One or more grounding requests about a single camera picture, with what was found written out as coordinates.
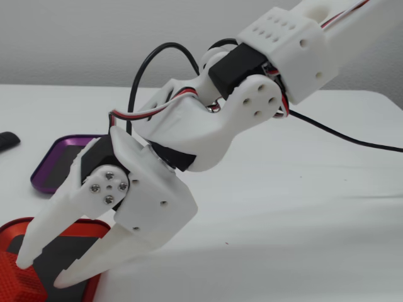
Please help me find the white moving gripper finger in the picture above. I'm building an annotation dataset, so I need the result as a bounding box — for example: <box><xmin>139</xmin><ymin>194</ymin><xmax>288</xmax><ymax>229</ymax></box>
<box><xmin>14</xmin><ymin>139</ymin><xmax>130</xmax><ymax>271</ymax></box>

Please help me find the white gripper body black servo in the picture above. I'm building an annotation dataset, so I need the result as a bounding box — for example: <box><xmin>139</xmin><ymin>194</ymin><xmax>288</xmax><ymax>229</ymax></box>
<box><xmin>79</xmin><ymin>126</ymin><xmax>199</xmax><ymax>252</ymax></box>

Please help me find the white fixed gripper finger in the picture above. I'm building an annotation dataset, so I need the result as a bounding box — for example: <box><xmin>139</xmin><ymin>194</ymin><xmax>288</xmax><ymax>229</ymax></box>
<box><xmin>53</xmin><ymin>221</ymin><xmax>152</xmax><ymax>289</ymax></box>

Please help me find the red studded block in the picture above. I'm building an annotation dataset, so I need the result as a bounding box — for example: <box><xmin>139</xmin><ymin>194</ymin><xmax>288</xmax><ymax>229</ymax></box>
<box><xmin>0</xmin><ymin>249</ymin><xmax>48</xmax><ymax>302</ymax></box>

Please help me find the purple metal tray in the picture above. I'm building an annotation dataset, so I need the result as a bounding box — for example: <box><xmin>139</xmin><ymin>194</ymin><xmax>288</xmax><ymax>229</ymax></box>
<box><xmin>30</xmin><ymin>134</ymin><xmax>110</xmax><ymax>194</ymax></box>

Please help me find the red metal tray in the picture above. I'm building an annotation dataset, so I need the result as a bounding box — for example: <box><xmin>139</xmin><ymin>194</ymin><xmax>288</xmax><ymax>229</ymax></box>
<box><xmin>0</xmin><ymin>216</ymin><xmax>113</xmax><ymax>302</ymax></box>

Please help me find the black rounded object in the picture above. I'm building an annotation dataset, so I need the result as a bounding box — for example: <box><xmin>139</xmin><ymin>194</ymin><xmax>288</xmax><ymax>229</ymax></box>
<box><xmin>0</xmin><ymin>131</ymin><xmax>21</xmax><ymax>154</ymax></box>

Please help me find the red white black servo wire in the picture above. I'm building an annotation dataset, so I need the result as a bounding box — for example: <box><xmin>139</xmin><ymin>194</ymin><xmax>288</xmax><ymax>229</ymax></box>
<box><xmin>264</xmin><ymin>0</ymin><xmax>373</xmax><ymax>120</ymax></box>
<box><xmin>108</xmin><ymin>89</ymin><xmax>198</xmax><ymax>124</ymax></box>

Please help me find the black cable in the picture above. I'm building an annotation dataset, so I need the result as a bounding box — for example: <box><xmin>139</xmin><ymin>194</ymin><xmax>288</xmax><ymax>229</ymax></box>
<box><xmin>127</xmin><ymin>38</ymin><xmax>403</xmax><ymax>153</ymax></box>

